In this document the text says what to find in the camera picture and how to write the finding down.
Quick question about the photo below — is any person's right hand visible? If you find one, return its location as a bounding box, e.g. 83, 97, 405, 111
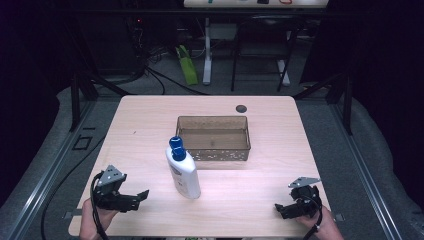
294, 204, 345, 240

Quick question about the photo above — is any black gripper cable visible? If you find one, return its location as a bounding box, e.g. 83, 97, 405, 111
301, 195, 324, 240
89, 170, 110, 240

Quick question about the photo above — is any black floor cable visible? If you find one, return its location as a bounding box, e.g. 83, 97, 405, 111
145, 65, 210, 97
40, 134, 106, 240

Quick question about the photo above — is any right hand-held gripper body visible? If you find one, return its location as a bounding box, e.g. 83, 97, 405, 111
287, 176, 324, 220

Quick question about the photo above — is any black chair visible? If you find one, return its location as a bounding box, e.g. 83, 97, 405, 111
230, 13, 305, 93

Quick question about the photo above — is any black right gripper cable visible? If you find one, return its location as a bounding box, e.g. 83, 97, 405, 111
301, 195, 324, 240

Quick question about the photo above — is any black metal stand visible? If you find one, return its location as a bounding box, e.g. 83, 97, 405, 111
293, 71, 354, 136
69, 70, 132, 133

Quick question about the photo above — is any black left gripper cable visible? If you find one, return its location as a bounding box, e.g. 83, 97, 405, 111
89, 170, 110, 240

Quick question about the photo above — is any white bottle with blue cap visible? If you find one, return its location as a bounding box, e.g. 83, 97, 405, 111
165, 135, 202, 200

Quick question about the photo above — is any brown translucent plastic basket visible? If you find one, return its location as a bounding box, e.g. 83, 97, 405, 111
175, 115, 252, 162

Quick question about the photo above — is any grey aluminium floor rail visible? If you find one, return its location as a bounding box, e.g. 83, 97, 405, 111
5, 99, 98, 240
329, 99, 404, 240

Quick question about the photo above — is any person's left hand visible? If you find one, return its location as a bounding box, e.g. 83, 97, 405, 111
79, 197, 120, 240

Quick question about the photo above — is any dark equipment cabinet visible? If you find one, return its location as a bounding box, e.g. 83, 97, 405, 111
78, 13, 142, 76

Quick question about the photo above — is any green flat object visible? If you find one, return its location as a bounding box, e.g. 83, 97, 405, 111
175, 44, 200, 86

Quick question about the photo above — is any light background desk top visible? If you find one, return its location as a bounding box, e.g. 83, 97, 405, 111
183, 0, 330, 9

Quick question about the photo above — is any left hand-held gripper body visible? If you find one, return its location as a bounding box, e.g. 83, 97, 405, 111
91, 164, 141, 214

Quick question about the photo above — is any white desk leg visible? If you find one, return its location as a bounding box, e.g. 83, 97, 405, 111
277, 59, 292, 87
202, 17, 214, 86

